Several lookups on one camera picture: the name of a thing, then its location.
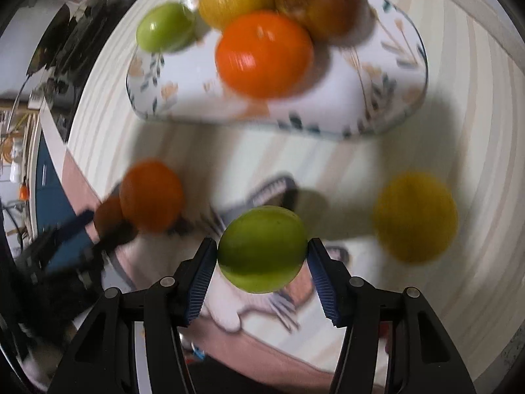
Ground cat shaped mat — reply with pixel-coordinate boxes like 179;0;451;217
95;161;311;333

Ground brownish dark orange fruit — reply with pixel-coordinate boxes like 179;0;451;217
94;196;124;237

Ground blue kitchen cabinet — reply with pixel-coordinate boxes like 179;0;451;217
35;133;93;271

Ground black gas stove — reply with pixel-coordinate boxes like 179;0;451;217
27;0;136;142

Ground orange fruit on far counter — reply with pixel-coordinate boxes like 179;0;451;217
19;183;29;201

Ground red cherry tomato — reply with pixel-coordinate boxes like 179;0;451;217
378;322;391;339

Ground round yellow citrus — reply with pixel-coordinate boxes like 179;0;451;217
373;171;458;265

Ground oval floral ceramic plate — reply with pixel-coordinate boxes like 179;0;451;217
125;0;429;139

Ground orange tangerine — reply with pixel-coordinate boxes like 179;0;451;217
215;11;314;100
119;159;185;233

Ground dark red apple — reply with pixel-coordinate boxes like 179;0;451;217
275;0;375;45

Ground green apple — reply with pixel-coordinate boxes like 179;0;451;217
218;206;309;294
135;2;196;54

